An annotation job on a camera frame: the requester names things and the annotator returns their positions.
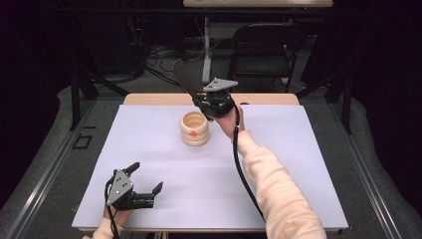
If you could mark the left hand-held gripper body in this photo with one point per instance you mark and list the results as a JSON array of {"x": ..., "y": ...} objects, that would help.
[{"x": 119, "y": 187}]

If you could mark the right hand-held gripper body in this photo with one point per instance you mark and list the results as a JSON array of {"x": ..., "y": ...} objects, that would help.
[{"x": 219, "y": 99}]

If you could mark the cream ribbed holder cup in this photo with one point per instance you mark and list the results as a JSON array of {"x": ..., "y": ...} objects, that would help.
[{"x": 194, "y": 139}]

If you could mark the person's right hand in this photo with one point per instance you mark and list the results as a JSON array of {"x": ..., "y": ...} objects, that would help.
[{"x": 229, "y": 124}]

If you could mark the person's left hand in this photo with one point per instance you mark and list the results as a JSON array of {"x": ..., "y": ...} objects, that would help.
[{"x": 120, "y": 216}]

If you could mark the white table mat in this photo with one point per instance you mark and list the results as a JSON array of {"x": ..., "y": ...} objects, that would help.
[{"x": 166, "y": 166}]

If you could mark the light wooden table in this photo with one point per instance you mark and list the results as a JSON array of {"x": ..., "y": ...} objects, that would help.
[{"x": 159, "y": 99}]

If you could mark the black folding chair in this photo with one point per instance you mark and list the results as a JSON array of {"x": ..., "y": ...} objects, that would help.
[{"x": 258, "y": 66}]

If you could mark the black metal stand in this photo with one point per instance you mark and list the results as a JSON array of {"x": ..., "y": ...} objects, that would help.
[
  {"x": 75, "y": 99},
  {"x": 347, "y": 106}
]

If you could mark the desk with white leg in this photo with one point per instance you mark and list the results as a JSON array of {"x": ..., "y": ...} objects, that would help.
[{"x": 258, "y": 3}]

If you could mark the aluminium floor rail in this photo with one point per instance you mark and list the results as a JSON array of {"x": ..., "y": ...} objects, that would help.
[
  {"x": 46, "y": 172},
  {"x": 365, "y": 172}
]

